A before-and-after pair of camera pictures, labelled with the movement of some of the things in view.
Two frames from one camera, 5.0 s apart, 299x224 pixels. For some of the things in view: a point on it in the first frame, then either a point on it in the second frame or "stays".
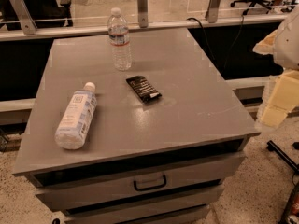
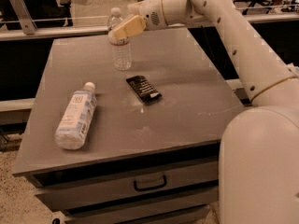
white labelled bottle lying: [76, 118] stays
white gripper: [288, 46] to [151, 11]
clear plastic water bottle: [119, 37] stays
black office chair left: [41, 4] stays
